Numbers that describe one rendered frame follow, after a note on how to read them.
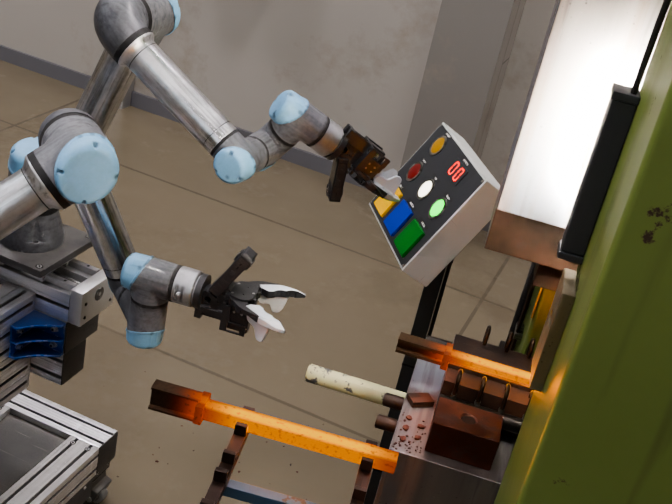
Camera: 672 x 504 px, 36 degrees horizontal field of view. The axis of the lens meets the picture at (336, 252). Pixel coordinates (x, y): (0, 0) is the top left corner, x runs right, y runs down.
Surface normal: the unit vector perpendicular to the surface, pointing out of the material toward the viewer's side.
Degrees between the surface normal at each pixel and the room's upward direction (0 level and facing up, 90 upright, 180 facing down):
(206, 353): 0
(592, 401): 90
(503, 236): 90
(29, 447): 0
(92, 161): 86
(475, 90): 90
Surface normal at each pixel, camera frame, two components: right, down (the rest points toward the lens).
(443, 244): 0.20, 0.49
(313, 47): -0.37, 0.36
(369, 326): 0.20, -0.87
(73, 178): 0.53, 0.42
